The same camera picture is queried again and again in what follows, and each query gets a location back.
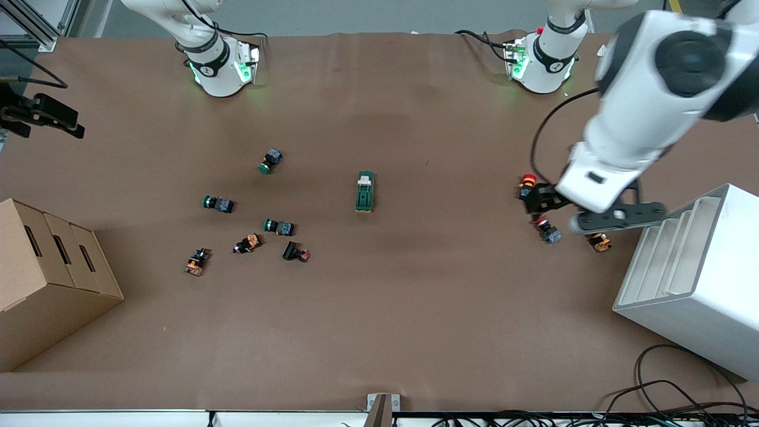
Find red emergency button grey base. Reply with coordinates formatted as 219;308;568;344
533;216;563;245

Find brown paper table cover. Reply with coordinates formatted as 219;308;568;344
0;30;759;413

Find brown cardboard box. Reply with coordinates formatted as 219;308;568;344
0;198;125;373

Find white stepped storage rack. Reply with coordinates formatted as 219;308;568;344
613;183;759;381

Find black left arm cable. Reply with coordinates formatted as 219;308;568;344
530;88;602;186

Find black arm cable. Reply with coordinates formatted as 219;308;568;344
183;0;269;40
530;88;602;186

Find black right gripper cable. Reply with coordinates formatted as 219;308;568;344
0;39;69;90

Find aluminium frame profile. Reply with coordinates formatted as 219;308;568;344
0;0;81;53

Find black left base cable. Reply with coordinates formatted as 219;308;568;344
455;30;516;63

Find black looped cable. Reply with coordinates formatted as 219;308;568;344
602;344;751;416

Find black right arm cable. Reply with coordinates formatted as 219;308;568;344
183;0;269;40

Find black cable bundle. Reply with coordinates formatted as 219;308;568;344
430;409;759;427

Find grey metal bracket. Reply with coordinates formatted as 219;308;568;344
367;393;400;427

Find white table edge rail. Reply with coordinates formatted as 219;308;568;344
0;409;368;427

